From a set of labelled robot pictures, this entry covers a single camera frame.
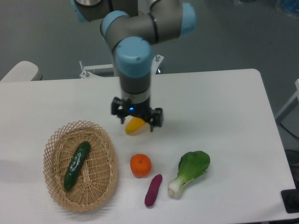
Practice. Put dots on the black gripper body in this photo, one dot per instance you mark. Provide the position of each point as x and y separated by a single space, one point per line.
137 105

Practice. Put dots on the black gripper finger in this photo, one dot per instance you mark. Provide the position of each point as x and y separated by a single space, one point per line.
155 118
120 108

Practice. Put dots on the green cucumber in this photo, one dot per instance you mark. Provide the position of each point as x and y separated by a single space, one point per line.
76 164

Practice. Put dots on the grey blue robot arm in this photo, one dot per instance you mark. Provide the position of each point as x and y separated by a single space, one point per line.
130 36

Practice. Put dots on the woven wicker basket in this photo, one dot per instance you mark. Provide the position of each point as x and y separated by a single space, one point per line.
97 177

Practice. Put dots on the yellow mango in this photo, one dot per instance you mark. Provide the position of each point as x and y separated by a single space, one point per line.
136 126

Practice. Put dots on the orange tangerine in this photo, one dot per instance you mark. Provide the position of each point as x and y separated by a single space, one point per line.
140 165

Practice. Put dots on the green bok choy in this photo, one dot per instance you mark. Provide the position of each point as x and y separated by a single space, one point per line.
191 166

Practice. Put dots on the purple sweet potato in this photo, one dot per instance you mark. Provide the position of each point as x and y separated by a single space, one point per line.
153 190

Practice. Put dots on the white chair back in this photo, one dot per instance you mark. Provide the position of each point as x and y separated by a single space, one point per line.
23 71

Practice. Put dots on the white furniture leg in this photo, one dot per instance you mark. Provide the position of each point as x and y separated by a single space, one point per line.
290 104

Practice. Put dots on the black device at edge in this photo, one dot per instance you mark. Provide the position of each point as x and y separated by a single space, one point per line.
291 200

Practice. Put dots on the white metal base frame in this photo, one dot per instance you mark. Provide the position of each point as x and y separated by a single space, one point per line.
107 70

